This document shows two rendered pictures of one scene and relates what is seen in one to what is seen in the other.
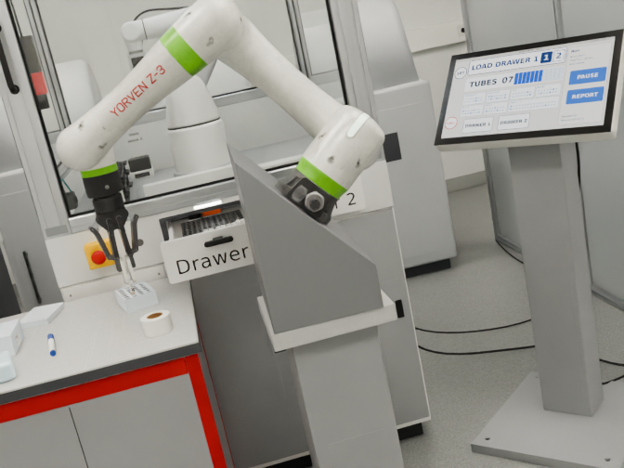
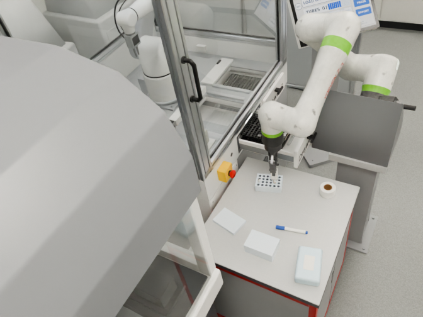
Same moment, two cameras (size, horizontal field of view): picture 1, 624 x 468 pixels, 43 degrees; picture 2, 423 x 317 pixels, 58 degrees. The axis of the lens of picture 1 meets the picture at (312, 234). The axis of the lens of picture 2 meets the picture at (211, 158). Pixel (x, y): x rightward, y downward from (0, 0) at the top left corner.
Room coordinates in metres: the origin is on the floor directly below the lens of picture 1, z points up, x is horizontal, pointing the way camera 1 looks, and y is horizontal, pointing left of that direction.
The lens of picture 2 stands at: (1.34, 1.52, 2.19)
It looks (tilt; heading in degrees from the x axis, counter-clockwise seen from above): 44 degrees down; 315
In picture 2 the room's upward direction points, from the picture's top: 12 degrees counter-clockwise
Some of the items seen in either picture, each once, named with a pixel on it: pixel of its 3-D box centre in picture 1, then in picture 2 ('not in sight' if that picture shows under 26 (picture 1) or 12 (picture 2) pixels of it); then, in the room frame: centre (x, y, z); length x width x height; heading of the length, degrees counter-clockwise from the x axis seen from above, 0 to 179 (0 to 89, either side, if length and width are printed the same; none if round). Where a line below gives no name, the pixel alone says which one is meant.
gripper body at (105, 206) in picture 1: (110, 212); (272, 148); (1.98, 0.49, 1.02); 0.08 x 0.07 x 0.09; 113
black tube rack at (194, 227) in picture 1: (214, 234); (267, 132); (2.15, 0.27, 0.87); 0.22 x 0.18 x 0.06; 8
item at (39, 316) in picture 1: (41, 315); (229, 221); (2.06, 0.77, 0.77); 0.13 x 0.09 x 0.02; 175
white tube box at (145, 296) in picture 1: (136, 296); (269, 183); (2.01, 0.50, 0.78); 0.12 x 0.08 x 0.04; 23
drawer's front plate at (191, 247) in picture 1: (220, 250); (305, 140); (1.95, 0.24, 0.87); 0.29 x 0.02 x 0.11; 98
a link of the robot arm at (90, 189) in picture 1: (102, 184); (271, 136); (1.98, 0.49, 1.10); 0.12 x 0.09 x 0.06; 23
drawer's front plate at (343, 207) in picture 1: (316, 201); (274, 94); (2.28, -0.03, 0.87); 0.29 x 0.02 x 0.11; 98
